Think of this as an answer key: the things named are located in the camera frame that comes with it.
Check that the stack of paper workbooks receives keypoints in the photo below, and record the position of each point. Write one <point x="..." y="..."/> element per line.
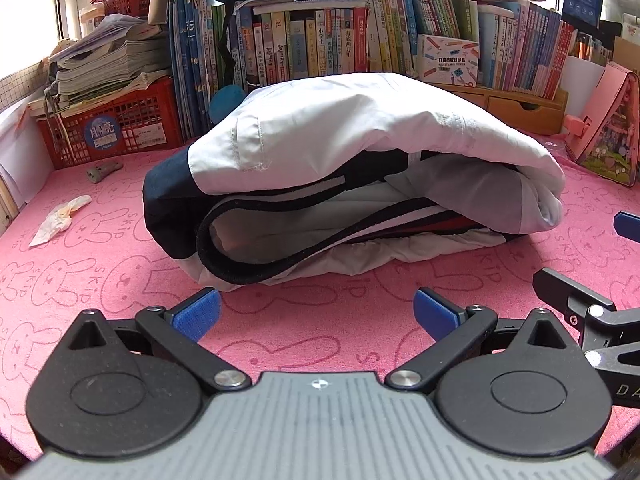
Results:
<point x="100" y="65"/>

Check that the white grid mat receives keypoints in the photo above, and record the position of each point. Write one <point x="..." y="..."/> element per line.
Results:
<point x="22" y="82"/>

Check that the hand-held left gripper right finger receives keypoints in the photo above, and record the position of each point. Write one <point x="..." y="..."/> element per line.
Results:
<point x="435" y="312"/>

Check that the row of colourful books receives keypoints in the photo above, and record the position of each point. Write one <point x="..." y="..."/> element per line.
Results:
<point x="325" y="40"/>

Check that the wooden drawer organizer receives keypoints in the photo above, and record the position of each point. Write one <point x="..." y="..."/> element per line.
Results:
<point x="515" y="105"/>

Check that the white paper sheets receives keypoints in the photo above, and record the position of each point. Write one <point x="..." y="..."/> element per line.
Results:
<point x="20" y="155"/>

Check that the crumpled white tissue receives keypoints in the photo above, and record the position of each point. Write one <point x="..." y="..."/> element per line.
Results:
<point x="57" y="220"/>

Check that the red plastic crate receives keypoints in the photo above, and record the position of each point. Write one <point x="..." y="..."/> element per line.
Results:
<point x="145" y="127"/>

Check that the pink rabbit print blanket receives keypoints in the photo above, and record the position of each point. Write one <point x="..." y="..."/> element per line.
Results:
<point x="100" y="260"/>

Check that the round blue plush ball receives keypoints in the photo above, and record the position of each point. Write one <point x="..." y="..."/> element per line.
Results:
<point x="227" y="104"/>

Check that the white and navy jacket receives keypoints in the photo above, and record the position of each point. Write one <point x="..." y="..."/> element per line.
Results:
<point x="350" y="125"/>

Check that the white plastic container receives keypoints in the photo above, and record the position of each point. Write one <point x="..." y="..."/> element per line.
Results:
<point x="92" y="15"/>

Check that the brown clipboard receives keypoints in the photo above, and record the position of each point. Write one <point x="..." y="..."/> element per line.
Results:
<point x="627" y="55"/>

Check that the white label printer box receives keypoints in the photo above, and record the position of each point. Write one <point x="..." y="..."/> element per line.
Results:
<point x="447" y="60"/>

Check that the pink house-shaped toy box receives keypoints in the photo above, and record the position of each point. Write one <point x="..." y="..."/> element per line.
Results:
<point x="612" y="120"/>

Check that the small grey object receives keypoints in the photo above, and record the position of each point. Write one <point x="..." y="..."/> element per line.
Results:
<point x="102" y="171"/>

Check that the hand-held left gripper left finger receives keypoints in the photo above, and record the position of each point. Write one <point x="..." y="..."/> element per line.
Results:
<point x="197" y="312"/>

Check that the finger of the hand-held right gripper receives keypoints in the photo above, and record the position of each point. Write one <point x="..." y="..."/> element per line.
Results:
<point x="629" y="223"/>
<point x="565" y="292"/>

